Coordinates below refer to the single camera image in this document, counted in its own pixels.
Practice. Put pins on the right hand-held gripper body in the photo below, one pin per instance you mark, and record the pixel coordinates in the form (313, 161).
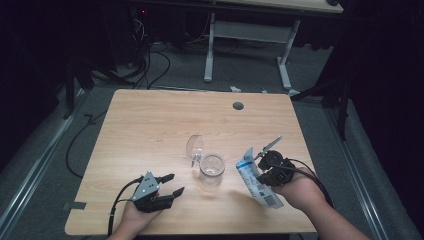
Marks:
(278, 170)

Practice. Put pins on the grey tape strip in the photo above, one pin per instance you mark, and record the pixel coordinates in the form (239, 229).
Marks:
(76, 205)

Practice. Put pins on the white and blue pouch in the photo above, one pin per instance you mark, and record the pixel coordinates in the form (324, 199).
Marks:
(248, 173)

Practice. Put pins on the grey metal-frame desk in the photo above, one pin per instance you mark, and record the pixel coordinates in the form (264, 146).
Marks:
(250, 31)

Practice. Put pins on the small pale blue floor scrap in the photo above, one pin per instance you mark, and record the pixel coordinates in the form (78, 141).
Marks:
(261, 88)

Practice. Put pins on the person's right hand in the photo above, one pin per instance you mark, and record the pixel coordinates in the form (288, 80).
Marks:
(301, 195)

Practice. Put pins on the person's left hand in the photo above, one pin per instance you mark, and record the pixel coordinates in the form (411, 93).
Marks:
(135, 220)

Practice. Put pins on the small white floor scrap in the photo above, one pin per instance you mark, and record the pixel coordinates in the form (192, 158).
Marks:
(235, 89)

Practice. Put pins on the clear glass jar with lid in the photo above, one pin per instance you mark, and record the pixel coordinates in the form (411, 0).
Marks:
(212, 170)

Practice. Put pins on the round dark table grommet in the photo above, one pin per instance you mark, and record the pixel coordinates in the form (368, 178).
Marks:
(238, 106)

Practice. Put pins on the metal floor rail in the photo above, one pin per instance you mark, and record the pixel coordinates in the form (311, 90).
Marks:
(33, 170)
(355, 173)

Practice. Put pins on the dark device with red light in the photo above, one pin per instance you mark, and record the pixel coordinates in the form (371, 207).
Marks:
(143, 12)

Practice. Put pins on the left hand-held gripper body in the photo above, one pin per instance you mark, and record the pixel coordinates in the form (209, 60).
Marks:
(146, 190)

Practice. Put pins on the black metal stand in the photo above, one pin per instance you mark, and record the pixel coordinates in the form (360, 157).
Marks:
(69, 96)
(343, 116)

